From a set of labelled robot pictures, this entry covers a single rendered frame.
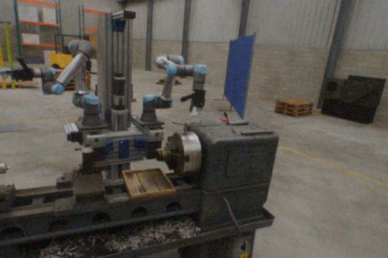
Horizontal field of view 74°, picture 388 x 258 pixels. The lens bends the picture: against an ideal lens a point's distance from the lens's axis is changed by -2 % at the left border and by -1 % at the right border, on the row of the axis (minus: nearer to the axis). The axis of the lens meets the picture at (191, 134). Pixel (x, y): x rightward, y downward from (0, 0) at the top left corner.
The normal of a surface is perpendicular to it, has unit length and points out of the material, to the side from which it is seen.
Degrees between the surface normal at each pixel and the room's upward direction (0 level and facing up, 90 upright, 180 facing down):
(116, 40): 90
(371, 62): 90
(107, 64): 90
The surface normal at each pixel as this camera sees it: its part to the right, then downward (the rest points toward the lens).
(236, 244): 0.40, 0.27
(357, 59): -0.78, 0.13
